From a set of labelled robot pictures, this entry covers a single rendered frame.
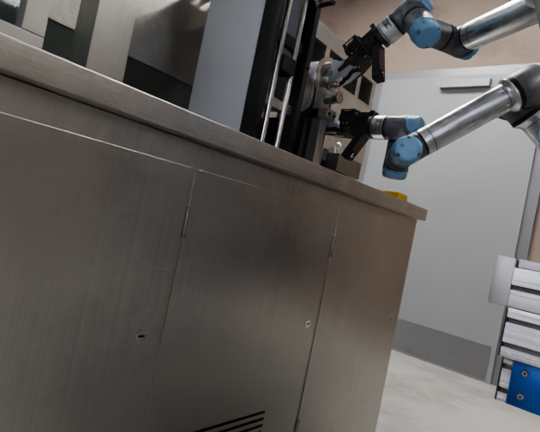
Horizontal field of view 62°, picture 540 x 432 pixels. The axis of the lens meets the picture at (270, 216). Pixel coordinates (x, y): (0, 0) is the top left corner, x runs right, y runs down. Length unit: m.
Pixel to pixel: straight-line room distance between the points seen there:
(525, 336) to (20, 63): 0.89
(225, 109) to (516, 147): 2.52
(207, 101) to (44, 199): 0.79
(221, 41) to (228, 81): 0.14
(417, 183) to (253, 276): 2.77
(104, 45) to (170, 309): 0.59
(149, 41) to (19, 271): 0.96
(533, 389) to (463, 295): 2.47
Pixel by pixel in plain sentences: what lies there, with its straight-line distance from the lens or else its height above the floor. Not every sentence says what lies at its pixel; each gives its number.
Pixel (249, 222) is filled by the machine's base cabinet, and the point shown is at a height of 0.74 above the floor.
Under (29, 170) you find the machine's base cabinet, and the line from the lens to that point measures 0.66.
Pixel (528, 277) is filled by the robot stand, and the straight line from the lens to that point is 0.94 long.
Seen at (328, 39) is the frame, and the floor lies 1.61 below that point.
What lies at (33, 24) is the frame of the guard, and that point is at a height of 0.94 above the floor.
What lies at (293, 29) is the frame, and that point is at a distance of 1.28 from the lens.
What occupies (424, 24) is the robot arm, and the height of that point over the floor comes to 1.35.
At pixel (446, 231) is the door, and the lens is 3.49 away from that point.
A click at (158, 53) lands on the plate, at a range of 1.50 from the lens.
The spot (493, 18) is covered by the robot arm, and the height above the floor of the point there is 1.36.
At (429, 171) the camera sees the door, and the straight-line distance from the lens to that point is 3.61.
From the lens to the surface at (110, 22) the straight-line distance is 1.11.
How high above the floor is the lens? 0.75
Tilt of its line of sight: 1 degrees up
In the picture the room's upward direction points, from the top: 11 degrees clockwise
